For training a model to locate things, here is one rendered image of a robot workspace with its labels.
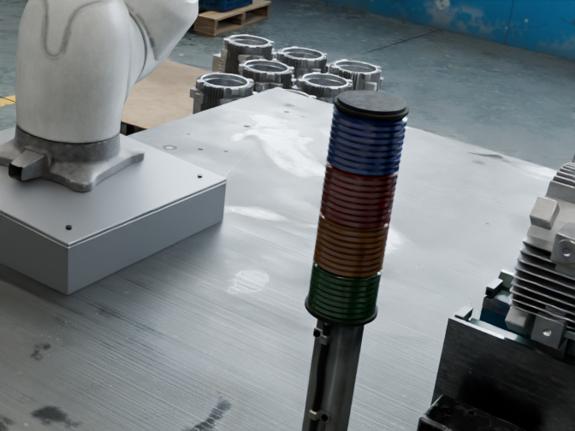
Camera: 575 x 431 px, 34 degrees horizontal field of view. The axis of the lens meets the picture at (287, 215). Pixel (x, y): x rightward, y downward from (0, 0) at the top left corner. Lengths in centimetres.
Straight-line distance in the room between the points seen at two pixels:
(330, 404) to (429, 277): 59
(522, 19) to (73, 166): 565
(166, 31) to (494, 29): 551
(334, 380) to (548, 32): 604
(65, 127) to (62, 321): 31
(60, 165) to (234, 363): 43
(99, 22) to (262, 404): 59
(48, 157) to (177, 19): 31
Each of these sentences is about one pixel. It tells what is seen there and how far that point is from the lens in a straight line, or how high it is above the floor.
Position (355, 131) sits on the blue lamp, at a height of 120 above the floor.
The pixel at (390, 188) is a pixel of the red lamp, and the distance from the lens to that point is 76.
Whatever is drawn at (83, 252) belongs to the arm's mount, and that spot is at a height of 85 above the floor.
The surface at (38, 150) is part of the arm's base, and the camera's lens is 141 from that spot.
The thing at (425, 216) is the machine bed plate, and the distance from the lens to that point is 163.
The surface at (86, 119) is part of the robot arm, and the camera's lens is 139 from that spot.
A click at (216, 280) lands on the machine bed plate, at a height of 80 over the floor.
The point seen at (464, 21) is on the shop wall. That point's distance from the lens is 701.
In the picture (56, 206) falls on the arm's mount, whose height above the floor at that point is 88.
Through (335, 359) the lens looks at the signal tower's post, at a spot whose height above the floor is 98.
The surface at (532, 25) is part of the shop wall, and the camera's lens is 684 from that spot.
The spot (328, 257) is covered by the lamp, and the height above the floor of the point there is 109.
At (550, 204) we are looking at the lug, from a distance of 97.
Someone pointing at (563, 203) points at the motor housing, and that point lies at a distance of 99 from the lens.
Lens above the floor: 143
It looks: 24 degrees down
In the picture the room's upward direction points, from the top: 7 degrees clockwise
